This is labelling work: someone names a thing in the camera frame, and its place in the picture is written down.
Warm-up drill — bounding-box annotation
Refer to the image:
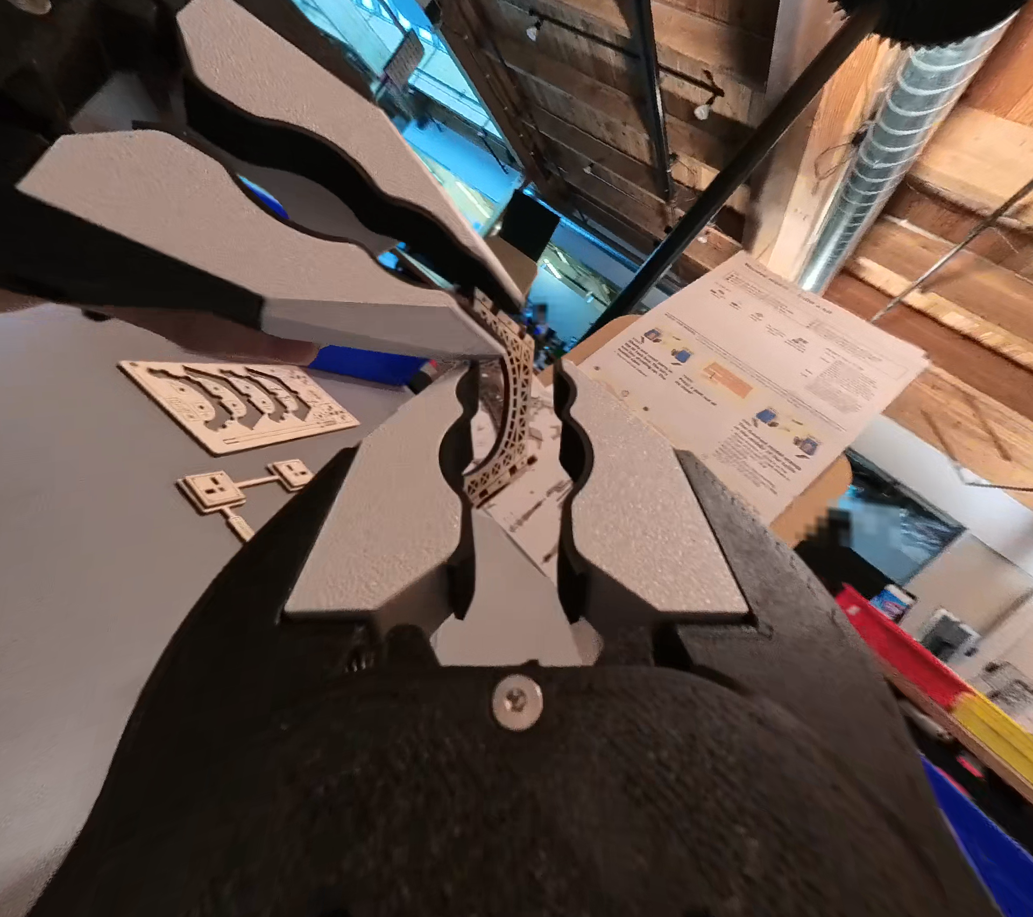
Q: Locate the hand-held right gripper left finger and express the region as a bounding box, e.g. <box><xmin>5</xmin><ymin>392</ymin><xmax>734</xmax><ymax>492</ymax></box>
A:
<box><xmin>282</xmin><ymin>364</ymin><xmax>482</xmax><ymax>647</ymax></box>

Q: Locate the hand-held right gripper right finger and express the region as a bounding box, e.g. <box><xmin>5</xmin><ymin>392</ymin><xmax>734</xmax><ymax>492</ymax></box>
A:
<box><xmin>553</xmin><ymin>358</ymin><xmax>753</xmax><ymax>652</ymax></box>

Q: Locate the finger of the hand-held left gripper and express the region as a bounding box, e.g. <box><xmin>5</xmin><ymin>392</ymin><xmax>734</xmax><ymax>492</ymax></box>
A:
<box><xmin>15</xmin><ymin>128</ymin><xmax>507</xmax><ymax>363</ymax></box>
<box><xmin>176</xmin><ymin>0</ymin><xmax>527</xmax><ymax>314</ymax></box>

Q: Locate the wooden lattice tower model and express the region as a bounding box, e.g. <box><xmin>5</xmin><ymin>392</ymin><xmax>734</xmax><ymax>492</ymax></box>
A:
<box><xmin>460</xmin><ymin>290</ymin><xmax>540</xmax><ymax>508</ymax></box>

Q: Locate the grey desk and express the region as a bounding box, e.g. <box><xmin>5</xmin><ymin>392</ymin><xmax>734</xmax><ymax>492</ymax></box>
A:
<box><xmin>0</xmin><ymin>304</ymin><xmax>584</xmax><ymax>917</ymax></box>

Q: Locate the folded assembly leaflet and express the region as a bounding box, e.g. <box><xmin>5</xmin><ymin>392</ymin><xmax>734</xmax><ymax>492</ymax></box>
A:
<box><xmin>472</xmin><ymin>380</ymin><xmax>578</xmax><ymax>587</ymax></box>

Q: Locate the blue plastic bin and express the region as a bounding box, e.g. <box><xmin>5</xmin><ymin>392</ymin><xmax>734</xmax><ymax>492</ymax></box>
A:
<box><xmin>920</xmin><ymin>754</ymin><xmax>1033</xmax><ymax>917</ymax></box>
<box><xmin>238</xmin><ymin>173</ymin><xmax>441</xmax><ymax>387</ymax></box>

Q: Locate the wooden sheet with curved cutouts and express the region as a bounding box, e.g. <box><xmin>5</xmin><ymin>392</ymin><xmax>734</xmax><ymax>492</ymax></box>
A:
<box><xmin>118</xmin><ymin>358</ymin><xmax>362</xmax><ymax>457</ymax></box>

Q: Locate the printed instruction poster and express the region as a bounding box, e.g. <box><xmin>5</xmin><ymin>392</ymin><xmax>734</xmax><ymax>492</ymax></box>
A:
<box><xmin>577</xmin><ymin>251</ymin><xmax>929</xmax><ymax>524</ymax></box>

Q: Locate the black monitor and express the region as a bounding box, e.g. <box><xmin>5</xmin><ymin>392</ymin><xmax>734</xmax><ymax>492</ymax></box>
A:
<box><xmin>498</xmin><ymin>189</ymin><xmax>561</xmax><ymax>265</ymax></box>

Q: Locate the red plastic bin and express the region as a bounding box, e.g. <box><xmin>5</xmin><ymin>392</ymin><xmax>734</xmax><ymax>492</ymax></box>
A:
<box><xmin>833</xmin><ymin>583</ymin><xmax>973</xmax><ymax>710</ymax></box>

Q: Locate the black metal pole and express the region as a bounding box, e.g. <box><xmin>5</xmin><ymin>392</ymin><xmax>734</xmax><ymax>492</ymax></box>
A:
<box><xmin>593</xmin><ymin>0</ymin><xmax>889</xmax><ymax>345</ymax></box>

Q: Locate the yellow plastic bin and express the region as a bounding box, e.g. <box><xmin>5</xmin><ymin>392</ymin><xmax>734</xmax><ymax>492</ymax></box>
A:
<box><xmin>951</xmin><ymin>689</ymin><xmax>1033</xmax><ymax>771</ymax></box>

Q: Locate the thin wooden frame with tabs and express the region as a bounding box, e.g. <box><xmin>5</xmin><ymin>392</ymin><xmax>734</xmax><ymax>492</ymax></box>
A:
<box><xmin>175</xmin><ymin>457</ymin><xmax>316</xmax><ymax>544</ymax></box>

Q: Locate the silver ventilation duct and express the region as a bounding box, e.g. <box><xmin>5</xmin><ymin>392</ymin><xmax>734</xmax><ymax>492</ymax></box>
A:
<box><xmin>797</xmin><ymin>17</ymin><xmax>1020</xmax><ymax>295</ymax></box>

